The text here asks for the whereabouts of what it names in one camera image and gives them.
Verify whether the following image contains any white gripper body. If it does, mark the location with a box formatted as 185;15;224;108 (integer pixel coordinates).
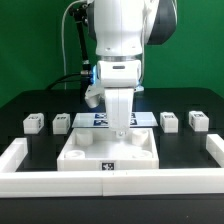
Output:
85;85;135;131

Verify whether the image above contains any white square table top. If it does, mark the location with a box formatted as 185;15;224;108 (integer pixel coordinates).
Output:
57;128;159;171

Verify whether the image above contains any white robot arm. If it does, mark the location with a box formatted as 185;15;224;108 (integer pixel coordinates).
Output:
85;0;177;137

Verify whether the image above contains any white tag sheet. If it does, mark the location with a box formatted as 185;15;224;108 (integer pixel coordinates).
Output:
72;112;157;128

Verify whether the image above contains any white U-shaped obstacle fence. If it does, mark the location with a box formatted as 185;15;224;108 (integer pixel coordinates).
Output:
0;138;224;198

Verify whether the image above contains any black cable bundle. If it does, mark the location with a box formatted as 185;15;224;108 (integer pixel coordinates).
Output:
45;73;91;92

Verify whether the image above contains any white cable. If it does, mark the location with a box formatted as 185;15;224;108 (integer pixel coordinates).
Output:
61;0;87;90

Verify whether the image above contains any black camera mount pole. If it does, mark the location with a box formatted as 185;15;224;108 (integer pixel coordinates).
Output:
69;3;91;78

